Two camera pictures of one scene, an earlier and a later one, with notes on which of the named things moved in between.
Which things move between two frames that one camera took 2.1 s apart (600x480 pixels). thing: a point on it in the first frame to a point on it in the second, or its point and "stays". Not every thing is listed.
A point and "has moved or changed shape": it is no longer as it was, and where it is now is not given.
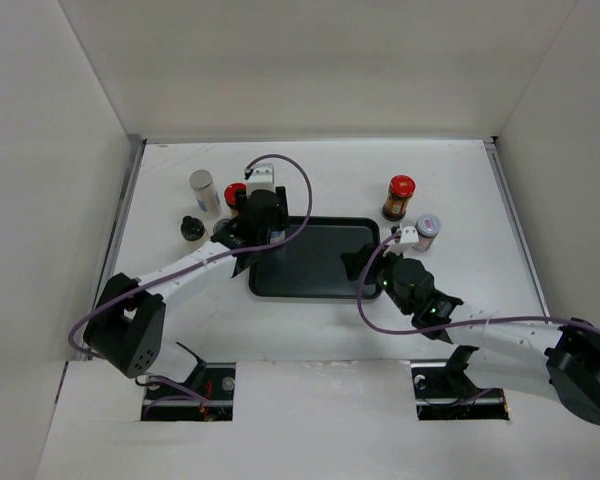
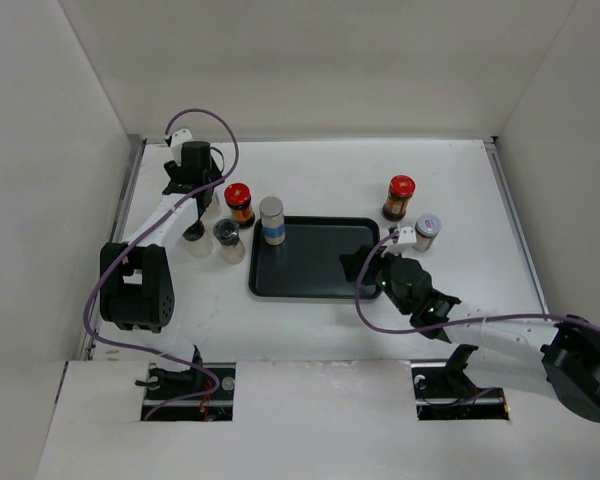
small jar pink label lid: (428, 226) stays
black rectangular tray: (311, 266) stays
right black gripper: (354, 261) stays
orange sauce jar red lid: (400, 192) stays
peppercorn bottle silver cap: (200, 179) has moved or changed shape
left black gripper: (280, 222) to (174, 170)
